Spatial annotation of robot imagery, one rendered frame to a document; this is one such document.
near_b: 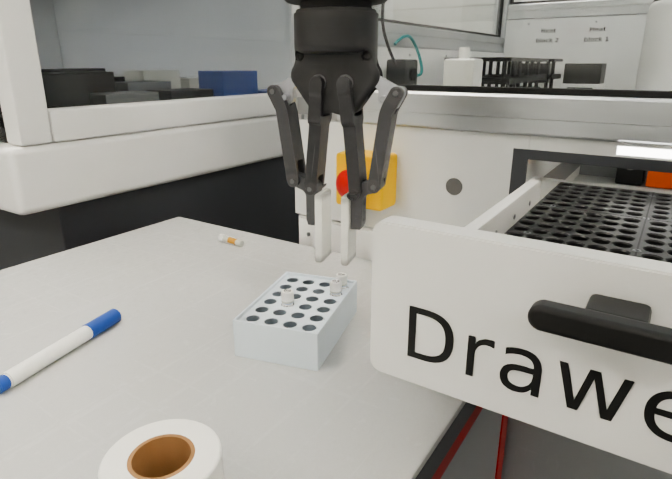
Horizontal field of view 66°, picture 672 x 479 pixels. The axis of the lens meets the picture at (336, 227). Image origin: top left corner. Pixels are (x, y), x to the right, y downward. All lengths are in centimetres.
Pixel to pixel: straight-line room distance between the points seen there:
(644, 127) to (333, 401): 41
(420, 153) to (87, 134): 55
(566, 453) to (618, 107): 43
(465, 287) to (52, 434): 32
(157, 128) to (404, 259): 77
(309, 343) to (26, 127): 59
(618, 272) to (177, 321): 44
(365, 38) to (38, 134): 59
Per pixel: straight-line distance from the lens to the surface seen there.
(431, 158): 68
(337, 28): 46
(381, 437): 41
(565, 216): 48
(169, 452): 37
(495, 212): 49
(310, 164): 50
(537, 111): 63
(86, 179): 96
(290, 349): 48
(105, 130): 97
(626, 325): 27
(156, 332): 57
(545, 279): 30
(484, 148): 65
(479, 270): 31
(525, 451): 80
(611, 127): 62
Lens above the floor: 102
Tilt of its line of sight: 18 degrees down
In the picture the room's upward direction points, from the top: straight up
